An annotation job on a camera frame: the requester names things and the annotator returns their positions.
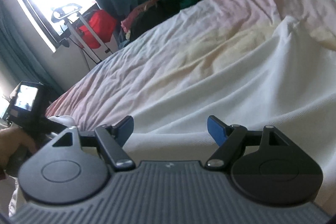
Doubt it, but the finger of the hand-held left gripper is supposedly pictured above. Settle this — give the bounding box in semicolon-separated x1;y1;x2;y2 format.
47;119;66;136

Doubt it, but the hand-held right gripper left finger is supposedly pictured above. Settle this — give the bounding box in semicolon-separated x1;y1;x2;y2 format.
52;115;135;170

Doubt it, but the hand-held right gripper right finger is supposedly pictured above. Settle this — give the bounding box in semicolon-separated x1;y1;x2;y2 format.
206;115;289;169

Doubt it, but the cream white garment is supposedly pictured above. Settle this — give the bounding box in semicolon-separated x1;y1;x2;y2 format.
49;15;336;211

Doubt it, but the dark clothes pile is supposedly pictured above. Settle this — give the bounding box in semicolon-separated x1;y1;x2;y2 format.
130;0;182;39

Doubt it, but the person's left hand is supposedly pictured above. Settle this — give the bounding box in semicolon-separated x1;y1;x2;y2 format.
0;126;37;171

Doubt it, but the grey-blue curtain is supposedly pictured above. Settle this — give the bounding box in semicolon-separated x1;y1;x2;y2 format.
0;1;65;98

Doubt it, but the bed with pale sheet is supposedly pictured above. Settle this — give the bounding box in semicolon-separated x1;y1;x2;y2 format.
8;0;336;214

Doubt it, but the red bag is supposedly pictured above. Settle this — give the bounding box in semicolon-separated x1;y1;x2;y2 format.
79;9;117;49

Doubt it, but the pink cloth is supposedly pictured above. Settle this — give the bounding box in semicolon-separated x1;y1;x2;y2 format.
121;0;160;33

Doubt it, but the white frame exercise bike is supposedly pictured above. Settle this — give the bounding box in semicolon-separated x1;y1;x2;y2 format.
51;4;111;64

